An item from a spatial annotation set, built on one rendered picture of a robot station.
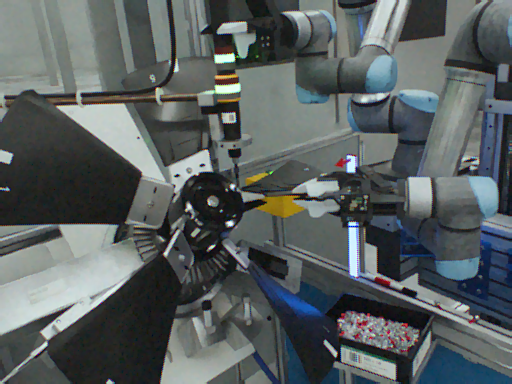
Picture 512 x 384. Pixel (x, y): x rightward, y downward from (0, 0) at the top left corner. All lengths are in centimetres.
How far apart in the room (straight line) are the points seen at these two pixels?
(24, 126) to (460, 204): 74
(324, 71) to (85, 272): 62
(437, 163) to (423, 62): 423
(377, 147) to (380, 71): 400
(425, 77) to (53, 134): 466
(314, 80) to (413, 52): 408
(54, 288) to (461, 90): 81
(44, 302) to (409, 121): 108
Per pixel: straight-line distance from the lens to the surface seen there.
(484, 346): 119
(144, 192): 89
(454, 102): 104
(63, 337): 73
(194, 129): 98
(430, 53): 530
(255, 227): 200
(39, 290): 92
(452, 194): 93
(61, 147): 87
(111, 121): 124
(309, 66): 110
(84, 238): 109
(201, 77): 105
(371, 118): 155
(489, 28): 97
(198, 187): 88
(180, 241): 87
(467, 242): 97
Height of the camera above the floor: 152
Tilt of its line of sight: 20 degrees down
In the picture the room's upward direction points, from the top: 5 degrees counter-clockwise
